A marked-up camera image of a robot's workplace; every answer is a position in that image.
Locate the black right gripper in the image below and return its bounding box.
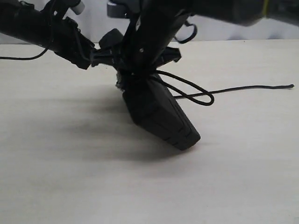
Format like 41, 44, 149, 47
109, 9, 191, 70

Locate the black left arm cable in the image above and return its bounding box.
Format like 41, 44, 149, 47
0, 4, 61, 60

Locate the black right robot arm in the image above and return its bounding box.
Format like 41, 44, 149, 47
107, 0, 299, 69

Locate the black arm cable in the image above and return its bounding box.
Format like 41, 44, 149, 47
174, 20, 198, 44
0, 4, 61, 60

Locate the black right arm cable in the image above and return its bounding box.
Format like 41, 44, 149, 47
174, 20, 198, 44

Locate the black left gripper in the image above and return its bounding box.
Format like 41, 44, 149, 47
51, 17, 121, 70

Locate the black plastic carry case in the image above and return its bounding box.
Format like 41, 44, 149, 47
116, 71, 200, 151

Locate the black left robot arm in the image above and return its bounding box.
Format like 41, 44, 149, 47
0, 0, 117, 70

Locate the black braided rope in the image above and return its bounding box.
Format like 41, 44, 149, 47
114, 67, 295, 105

